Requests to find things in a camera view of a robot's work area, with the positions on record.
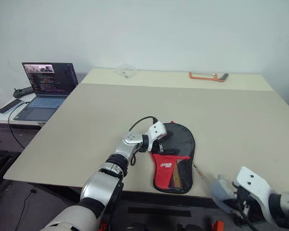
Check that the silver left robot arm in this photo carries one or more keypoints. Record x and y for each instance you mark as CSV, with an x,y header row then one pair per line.
x,y
103,185

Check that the black and red paddle case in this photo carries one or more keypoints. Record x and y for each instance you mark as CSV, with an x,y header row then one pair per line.
x,y
183,144

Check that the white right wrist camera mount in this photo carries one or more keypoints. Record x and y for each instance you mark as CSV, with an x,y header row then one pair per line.
x,y
253,180

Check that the orange hacksaw frame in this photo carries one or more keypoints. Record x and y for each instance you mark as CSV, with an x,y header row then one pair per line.
x,y
202,78

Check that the black handheld controller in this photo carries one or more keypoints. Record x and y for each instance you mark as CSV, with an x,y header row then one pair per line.
x,y
22,92

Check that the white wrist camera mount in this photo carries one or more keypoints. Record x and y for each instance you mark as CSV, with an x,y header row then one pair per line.
x,y
253,180
156,131

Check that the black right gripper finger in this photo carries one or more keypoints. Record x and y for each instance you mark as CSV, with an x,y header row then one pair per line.
x,y
220,190
231,204

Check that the white side table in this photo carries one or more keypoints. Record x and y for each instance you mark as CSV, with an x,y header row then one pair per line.
x,y
0,118

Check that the open grey laptop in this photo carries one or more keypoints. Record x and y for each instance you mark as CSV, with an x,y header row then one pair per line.
x,y
48,96

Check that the black smartphone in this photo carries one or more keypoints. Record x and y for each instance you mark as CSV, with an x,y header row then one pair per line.
x,y
9,106

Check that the orange red bracket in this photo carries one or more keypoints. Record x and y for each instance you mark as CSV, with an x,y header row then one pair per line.
x,y
218,226

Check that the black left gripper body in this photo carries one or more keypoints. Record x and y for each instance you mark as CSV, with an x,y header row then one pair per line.
x,y
157,145

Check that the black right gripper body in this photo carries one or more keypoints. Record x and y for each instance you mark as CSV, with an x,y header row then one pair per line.
x,y
244,204

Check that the black metal frame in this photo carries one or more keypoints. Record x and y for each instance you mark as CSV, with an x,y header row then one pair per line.
x,y
0,168

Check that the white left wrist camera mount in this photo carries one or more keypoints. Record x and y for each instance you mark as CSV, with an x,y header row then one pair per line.
x,y
156,131

